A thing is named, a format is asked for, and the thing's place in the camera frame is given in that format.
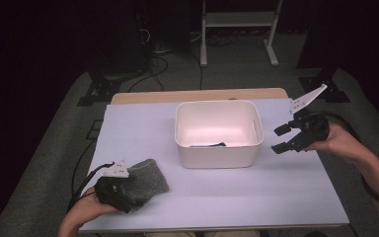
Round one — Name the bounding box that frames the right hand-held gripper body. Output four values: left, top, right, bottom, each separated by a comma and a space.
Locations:
289, 83, 331, 153

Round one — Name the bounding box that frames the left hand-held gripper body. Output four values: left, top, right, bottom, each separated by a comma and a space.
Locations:
94, 160, 138, 214

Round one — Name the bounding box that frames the grey fluffy cloth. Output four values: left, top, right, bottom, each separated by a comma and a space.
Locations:
121, 158, 171, 212

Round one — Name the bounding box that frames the white plastic bin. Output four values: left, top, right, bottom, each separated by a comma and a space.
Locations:
174, 99, 265, 170

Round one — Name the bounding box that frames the person's left hand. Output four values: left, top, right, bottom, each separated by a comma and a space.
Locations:
66, 187, 119, 228

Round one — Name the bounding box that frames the person's right hand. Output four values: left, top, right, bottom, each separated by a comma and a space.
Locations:
303, 121, 366, 163

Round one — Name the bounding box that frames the black stand base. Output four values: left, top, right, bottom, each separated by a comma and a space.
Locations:
76, 69, 123, 108
298, 66, 351, 104

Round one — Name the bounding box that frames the pale table sheet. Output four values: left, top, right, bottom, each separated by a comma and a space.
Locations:
78, 98, 350, 233

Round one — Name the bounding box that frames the white metal stand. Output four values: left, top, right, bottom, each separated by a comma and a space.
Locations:
199, 0, 284, 68

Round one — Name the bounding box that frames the thin black floor cable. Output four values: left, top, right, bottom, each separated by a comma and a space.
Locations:
70, 138, 97, 198

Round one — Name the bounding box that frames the right hand-held gripper cable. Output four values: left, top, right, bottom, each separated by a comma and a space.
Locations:
309, 111, 379, 212

